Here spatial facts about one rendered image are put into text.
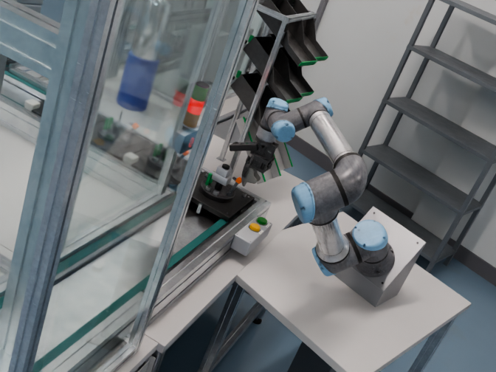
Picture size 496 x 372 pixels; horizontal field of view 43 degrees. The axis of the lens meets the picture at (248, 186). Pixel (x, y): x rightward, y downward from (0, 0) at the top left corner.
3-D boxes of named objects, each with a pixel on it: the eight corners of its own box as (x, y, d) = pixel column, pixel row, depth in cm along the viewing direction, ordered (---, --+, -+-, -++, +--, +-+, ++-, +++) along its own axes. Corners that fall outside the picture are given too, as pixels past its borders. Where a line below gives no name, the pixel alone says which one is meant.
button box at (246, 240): (267, 235, 243) (273, 222, 241) (246, 257, 225) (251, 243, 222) (252, 227, 245) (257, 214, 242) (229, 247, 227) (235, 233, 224)
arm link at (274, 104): (272, 103, 218) (267, 94, 225) (262, 131, 222) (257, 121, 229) (293, 108, 220) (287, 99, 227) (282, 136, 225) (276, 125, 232)
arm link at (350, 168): (379, 170, 178) (321, 86, 215) (343, 185, 179) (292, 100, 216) (385, 197, 186) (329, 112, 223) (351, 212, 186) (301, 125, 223)
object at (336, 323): (468, 308, 261) (472, 302, 260) (355, 388, 194) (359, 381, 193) (340, 216, 297) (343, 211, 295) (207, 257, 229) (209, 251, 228)
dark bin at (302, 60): (314, 65, 248) (326, 52, 244) (297, 66, 237) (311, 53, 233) (273, 11, 253) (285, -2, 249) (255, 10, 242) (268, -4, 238)
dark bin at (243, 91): (285, 136, 262) (297, 125, 258) (269, 140, 251) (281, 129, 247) (247, 83, 267) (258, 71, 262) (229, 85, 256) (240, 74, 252)
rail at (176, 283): (263, 222, 260) (271, 201, 255) (147, 326, 182) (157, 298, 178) (252, 216, 261) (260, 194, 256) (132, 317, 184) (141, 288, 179)
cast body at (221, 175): (229, 183, 243) (235, 167, 240) (225, 186, 240) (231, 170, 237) (212, 173, 245) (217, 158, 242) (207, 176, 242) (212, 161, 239)
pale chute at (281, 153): (285, 168, 283) (293, 166, 280) (270, 174, 272) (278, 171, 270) (265, 109, 282) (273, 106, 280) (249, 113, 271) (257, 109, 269)
